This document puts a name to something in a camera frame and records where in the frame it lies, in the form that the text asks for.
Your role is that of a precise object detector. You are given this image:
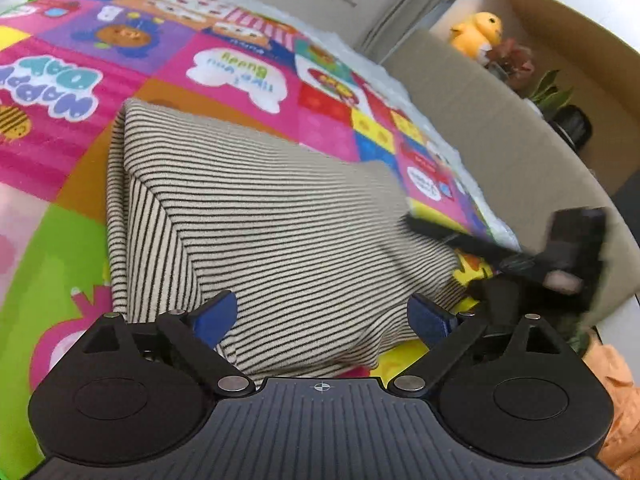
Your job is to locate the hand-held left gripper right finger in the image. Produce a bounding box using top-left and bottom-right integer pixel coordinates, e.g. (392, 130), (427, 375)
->
(387, 294), (572, 399)

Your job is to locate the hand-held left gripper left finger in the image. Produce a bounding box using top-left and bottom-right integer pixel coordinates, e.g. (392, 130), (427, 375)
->
(82, 290), (254, 397)

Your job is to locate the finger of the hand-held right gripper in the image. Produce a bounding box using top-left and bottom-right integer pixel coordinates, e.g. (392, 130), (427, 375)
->
(404, 215), (543, 281)
(469, 275), (532, 333)

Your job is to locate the striped beige garment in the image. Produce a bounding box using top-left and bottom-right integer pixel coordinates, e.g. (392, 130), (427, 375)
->
(105, 98), (482, 379)

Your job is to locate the person's right hand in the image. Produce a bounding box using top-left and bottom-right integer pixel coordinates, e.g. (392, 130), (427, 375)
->
(544, 270), (583, 295)

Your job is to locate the large cardboard box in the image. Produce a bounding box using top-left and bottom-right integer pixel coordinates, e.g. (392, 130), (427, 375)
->
(379, 0), (640, 333)

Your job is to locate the black jar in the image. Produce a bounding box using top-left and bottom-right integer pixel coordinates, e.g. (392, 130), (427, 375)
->
(546, 104), (594, 150)

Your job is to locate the orange cloth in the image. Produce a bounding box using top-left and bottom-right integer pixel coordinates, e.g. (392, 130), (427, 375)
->
(580, 341), (640, 480)

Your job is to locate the green leafy plant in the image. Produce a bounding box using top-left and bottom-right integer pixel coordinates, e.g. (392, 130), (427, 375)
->
(527, 69), (575, 122)

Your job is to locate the red leafy plant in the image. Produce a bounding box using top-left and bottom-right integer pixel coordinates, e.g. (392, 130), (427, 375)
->
(486, 37), (537, 98)

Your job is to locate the yellow plush toy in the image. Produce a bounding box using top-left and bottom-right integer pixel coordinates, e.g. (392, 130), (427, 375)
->
(449, 11), (504, 67)

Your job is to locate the colourful printed play mat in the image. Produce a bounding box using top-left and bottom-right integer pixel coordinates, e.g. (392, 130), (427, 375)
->
(0, 0), (521, 480)

